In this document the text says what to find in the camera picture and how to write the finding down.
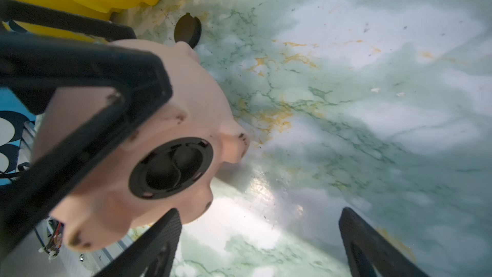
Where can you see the pink piggy bank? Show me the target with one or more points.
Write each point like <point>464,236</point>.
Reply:
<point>198,108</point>

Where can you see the aluminium front rail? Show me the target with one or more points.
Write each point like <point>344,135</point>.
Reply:
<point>77,250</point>

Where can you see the black round plug cap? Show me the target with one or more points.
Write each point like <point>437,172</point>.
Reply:
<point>188,29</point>
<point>171,168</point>

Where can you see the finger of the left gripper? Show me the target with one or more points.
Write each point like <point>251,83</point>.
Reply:
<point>101,96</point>
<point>38,15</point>

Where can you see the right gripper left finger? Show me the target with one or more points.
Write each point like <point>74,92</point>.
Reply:
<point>152,254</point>

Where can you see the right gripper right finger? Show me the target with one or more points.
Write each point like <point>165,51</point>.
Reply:
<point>369,253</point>

